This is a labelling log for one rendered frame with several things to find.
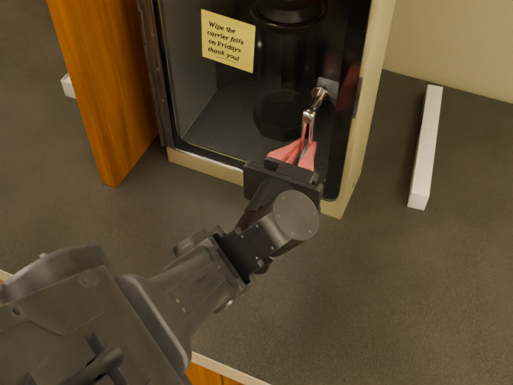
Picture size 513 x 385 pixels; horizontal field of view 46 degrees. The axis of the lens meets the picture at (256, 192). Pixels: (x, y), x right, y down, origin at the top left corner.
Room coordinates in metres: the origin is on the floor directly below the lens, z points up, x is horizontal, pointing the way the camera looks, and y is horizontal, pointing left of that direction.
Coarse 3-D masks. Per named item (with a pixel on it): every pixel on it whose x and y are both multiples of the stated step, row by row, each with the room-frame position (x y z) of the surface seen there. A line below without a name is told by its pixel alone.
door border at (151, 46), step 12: (144, 0) 0.70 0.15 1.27; (144, 12) 0.70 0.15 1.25; (144, 24) 0.70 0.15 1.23; (156, 36) 0.70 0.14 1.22; (144, 48) 0.70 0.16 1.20; (156, 48) 0.70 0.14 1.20; (156, 60) 0.70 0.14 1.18; (156, 72) 0.70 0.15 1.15; (156, 84) 0.70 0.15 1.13; (156, 96) 0.70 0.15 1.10; (156, 108) 0.70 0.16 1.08; (168, 108) 0.70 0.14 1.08; (168, 120) 0.70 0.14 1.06; (168, 132) 0.70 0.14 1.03; (168, 144) 0.70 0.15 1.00
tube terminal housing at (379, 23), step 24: (384, 0) 0.61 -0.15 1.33; (384, 24) 0.64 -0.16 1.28; (384, 48) 0.67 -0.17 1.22; (360, 72) 0.59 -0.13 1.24; (360, 96) 0.59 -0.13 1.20; (360, 120) 0.60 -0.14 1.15; (360, 144) 0.64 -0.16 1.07; (192, 168) 0.70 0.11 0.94; (216, 168) 0.68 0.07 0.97; (360, 168) 0.68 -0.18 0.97; (336, 216) 0.59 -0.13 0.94
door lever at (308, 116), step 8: (320, 88) 0.60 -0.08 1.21; (312, 96) 0.60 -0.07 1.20; (320, 96) 0.59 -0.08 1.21; (328, 96) 0.59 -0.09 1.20; (312, 104) 0.57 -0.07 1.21; (320, 104) 0.58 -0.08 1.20; (304, 112) 0.56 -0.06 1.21; (312, 112) 0.56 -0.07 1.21; (304, 120) 0.55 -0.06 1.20; (312, 120) 0.55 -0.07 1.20; (304, 128) 0.55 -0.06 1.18; (312, 128) 0.55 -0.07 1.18; (304, 136) 0.55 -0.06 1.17; (312, 136) 0.55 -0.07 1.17; (304, 144) 0.55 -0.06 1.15; (304, 152) 0.55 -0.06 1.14
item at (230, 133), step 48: (192, 0) 0.67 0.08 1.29; (240, 0) 0.64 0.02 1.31; (288, 0) 0.62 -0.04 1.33; (336, 0) 0.60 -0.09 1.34; (192, 48) 0.67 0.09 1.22; (288, 48) 0.62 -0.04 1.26; (336, 48) 0.59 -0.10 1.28; (192, 96) 0.68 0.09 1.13; (240, 96) 0.65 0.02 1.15; (288, 96) 0.62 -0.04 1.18; (336, 96) 0.59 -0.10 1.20; (192, 144) 0.68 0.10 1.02; (240, 144) 0.65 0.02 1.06; (288, 144) 0.62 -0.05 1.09; (336, 144) 0.59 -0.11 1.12; (336, 192) 0.58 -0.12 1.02
